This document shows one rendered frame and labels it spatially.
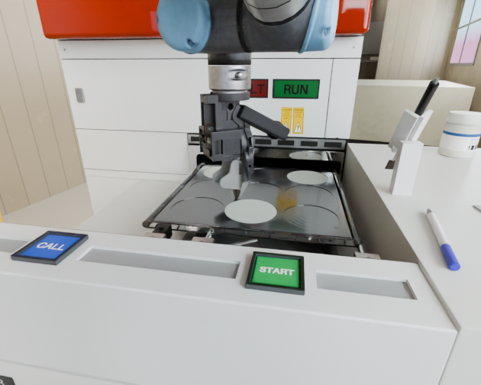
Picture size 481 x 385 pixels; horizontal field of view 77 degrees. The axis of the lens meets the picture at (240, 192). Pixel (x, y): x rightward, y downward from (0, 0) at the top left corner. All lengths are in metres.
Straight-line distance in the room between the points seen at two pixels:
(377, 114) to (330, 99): 4.11
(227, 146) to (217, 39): 0.19
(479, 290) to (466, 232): 0.12
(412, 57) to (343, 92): 6.50
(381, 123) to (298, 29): 4.60
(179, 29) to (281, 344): 0.37
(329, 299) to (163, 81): 0.74
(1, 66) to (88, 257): 2.80
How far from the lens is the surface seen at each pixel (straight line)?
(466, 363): 0.35
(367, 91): 4.90
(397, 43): 7.31
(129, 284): 0.33
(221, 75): 0.53
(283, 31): 0.38
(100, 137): 1.04
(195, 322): 0.32
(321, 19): 0.39
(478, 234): 0.48
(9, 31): 3.21
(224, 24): 0.42
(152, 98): 0.93
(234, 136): 0.55
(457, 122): 0.82
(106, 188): 1.09
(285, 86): 0.83
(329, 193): 0.69
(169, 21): 0.44
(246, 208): 0.59
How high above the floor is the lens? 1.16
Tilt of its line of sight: 23 degrees down
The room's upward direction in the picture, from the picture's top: straight up
